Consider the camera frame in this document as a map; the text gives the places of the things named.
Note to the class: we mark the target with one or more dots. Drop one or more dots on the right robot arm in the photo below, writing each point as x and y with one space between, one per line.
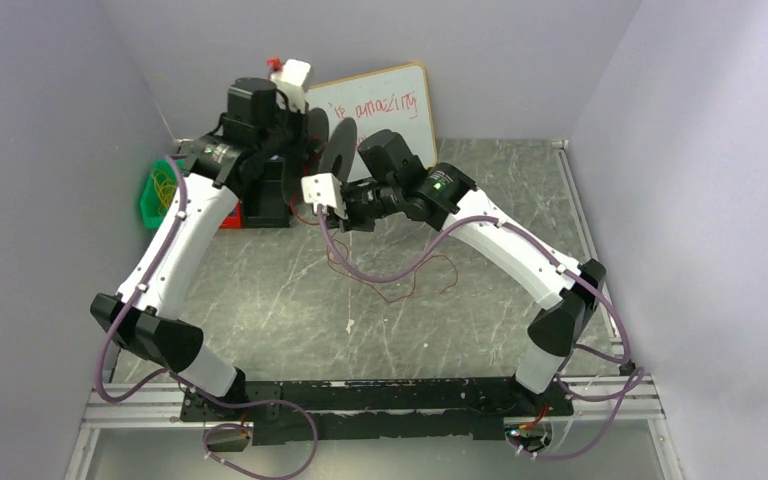
382 177

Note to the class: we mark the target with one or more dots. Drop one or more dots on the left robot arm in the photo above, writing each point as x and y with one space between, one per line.
264 119

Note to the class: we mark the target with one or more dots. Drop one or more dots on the yellow framed whiteboard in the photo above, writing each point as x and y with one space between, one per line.
395 98

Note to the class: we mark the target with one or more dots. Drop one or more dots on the black storage bin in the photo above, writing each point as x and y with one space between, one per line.
263 206

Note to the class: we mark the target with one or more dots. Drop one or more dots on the aluminium frame rail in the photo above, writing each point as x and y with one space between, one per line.
158 405

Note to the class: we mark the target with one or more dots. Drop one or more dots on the black perforated cable spool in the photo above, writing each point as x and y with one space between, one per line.
319 149

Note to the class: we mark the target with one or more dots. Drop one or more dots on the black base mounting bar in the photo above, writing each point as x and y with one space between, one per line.
483 408

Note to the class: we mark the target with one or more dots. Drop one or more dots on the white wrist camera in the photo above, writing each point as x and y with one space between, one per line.
292 77
323 192

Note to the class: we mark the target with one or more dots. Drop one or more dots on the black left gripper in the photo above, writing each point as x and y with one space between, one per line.
300 132

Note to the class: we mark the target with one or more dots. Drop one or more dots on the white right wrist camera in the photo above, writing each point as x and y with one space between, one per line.
323 192

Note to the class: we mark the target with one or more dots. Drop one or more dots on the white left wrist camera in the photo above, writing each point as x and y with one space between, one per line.
292 77

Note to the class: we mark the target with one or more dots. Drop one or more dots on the green storage bin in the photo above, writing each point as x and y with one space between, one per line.
158 193

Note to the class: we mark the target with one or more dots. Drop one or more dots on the red storage bin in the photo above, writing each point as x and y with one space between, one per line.
234 220

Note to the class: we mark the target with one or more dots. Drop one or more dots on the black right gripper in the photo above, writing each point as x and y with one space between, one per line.
347 206

